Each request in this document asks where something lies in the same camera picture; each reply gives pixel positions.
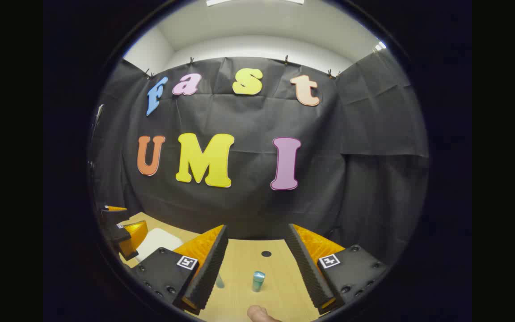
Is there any black backdrop cloth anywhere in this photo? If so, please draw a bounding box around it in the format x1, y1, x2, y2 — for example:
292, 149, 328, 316
90, 49, 430, 269

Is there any ceiling light panel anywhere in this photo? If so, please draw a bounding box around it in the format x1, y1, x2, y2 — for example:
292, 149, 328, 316
206, 0, 305, 6

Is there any white suitcase with grey lining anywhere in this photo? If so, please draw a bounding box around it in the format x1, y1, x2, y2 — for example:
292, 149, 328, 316
134, 228, 185, 263

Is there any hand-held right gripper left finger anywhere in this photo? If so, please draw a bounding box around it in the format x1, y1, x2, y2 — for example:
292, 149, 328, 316
130, 224, 229, 316

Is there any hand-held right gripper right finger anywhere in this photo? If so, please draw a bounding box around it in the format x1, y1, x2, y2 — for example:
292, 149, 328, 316
287, 223, 390, 316

